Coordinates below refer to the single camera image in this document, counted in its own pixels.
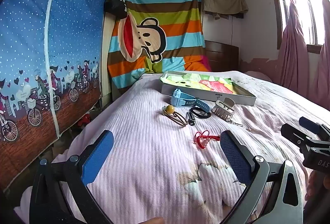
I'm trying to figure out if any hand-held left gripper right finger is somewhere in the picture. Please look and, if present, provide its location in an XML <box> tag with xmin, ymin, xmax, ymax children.
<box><xmin>220</xmin><ymin>130</ymin><xmax>305</xmax><ymax>224</ymax></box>

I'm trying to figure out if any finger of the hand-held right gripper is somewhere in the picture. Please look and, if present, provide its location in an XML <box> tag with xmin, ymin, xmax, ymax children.
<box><xmin>280</xmin><ymin>123</ymin><xmax>314</xmax><ymax>153</ymax></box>
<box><xmin>299</xmin><ymin>116</ymin><xmax>330</xmax><ymax>137</ymax></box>

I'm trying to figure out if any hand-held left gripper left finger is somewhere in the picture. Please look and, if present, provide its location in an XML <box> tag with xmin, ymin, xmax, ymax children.
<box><xmin>29</xmin><ymin>130</ymin><xmax>114</xmax><ymax>224</ymax></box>

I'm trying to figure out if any red heart hair tie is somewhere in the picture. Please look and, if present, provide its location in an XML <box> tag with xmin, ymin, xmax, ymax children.
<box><xmin>193</xmin><ymin>130</ymin><xmax>222</xmax><ymax>150</ymax></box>

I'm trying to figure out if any grey claw hair clip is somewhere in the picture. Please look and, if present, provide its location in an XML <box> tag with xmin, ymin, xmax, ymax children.
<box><xmin>211</xmin><ymin>99</ymin><xmax>236</xmax><ymax>121</ymax></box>

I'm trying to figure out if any black hair tie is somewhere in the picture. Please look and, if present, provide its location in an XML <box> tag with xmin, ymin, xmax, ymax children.
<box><xmin>189</xmin><ymin>107</ymin><xmax>212</xmax><ymax>119</ymax></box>

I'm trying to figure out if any black toothed hair clip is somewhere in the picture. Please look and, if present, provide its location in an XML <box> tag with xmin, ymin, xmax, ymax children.
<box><xmin>186</xmin><ymin>111</ymin><xmax>196</xmax><ymax>126</ymax></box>

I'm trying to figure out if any grey shallow cardboard box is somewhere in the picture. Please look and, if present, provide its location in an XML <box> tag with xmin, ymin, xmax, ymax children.
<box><xmin>160</xmin><ymin>71</ymin><xmax>257</xmax><ymax>106</ymax></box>

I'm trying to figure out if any brown hair tie yellow bead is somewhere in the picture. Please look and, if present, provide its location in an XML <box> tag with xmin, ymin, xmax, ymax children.
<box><xmin>162</xmin><ymin>105</ymin><xmax>189</xmax><ymax>127</ymax></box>

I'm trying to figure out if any person's right hand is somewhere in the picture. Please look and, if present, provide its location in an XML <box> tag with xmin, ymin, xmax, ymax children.
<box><xmin>305</xmin><ymin>170</ymin><xmax>330</xmax><ymax>204</ymax></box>

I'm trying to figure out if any person's left hand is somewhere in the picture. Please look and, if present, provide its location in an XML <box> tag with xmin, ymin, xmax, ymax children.
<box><xmin>140</xmin><ymin>217</ymin><xmax>165</xmax><ymax>224</ymax></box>

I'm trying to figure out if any red plastic toy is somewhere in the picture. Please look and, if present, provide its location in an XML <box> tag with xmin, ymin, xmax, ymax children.
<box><xmin>77</xmin><ymin>114</ymin><xmax>92</xmax><ymax>128</ymax></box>

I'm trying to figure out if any pink striped bedsheet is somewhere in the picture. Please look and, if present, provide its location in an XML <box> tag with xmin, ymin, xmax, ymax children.
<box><xmin>14</xmin><ymin>71</ymin><xmax>330</xmax><ymax>224</ymax></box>

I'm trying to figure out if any pink curtain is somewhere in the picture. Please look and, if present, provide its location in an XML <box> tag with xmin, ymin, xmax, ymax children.
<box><xmin>260</xmin><ymin>0</ymin><xmax>330</xmax><ymax>104</ymax></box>

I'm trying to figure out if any pink pillow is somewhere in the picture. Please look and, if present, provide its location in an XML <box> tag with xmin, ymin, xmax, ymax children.
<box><xmin>245</xmin><ymin>71</ymin><xmax>272</xmax><ymax>83</ymax></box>

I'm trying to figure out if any colourful paper liner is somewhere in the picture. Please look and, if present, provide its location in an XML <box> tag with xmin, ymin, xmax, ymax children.
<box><xmin>165</xmin><ymin>73</ymin><xmax>239</xmax><ymax>94</ymax></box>

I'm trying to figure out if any light blue wrist watch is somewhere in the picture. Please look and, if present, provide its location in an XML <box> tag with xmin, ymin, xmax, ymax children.
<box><xmin>171</xmin><ymin>88</ymin><xmax>210</xmax><ymax>113</ymax></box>

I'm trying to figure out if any pale wooden board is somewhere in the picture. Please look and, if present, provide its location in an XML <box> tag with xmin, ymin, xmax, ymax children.
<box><xmin>100</xmin><ymin>7</ymin><xmax>115</xmax><ymax>102</ymax></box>

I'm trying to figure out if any dark wooden headboard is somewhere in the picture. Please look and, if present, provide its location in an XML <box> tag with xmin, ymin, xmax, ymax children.
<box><xmin>205</xmin><ymin>40</ymin><xmax>240</xmax><ymax>72</ymax></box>

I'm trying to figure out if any striped monkey print blanket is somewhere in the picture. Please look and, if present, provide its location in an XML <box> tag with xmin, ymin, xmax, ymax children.
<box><xmin>107</xmin><ymin>0</ymin><xmax>212</xmax><ymax>89</ymax></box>

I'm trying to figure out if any black hanging bag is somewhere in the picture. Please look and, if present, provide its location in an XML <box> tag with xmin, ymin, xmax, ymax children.
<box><xmin>104</xmin><ymin>0</ymin><xmax>128</xmax><ymax>19</ymax></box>

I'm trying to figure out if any blue printed fabric wardrobe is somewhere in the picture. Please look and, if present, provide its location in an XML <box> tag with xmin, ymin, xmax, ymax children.
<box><xmin>0</xmin><ymin>0</ymin><xmax>109</xmax><ymax>190</ymax></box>

